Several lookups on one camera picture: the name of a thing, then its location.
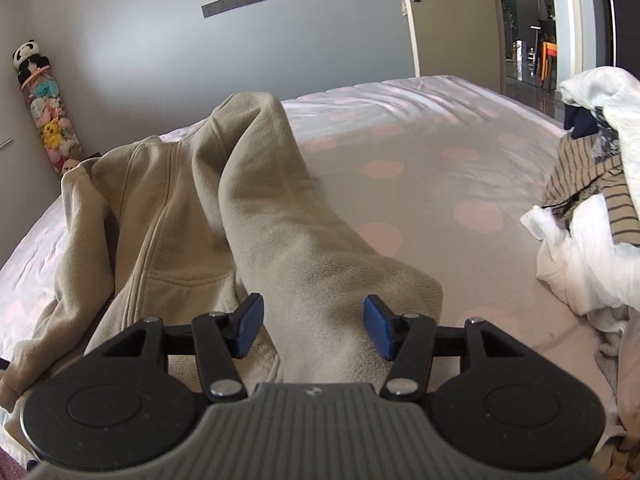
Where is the beige fleece zip jacket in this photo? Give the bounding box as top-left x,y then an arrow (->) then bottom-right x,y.
1,93 -> 442,408

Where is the white garment on pile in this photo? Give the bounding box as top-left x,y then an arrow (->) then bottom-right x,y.
519,65 -> 640,356

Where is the brown striped garment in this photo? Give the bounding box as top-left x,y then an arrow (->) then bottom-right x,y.
541,133 -> 639,247

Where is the pink knitted sleeve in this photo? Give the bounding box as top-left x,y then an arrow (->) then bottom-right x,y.
0,448 -> 26,480

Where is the dark blue garment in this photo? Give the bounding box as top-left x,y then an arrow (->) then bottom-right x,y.
564,104 -> 599,140

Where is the beige room door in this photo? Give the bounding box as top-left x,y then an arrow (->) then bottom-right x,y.
404,0 -> 506,93

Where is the orange chair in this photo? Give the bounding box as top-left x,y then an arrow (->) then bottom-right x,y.
538,41 -> 558,87

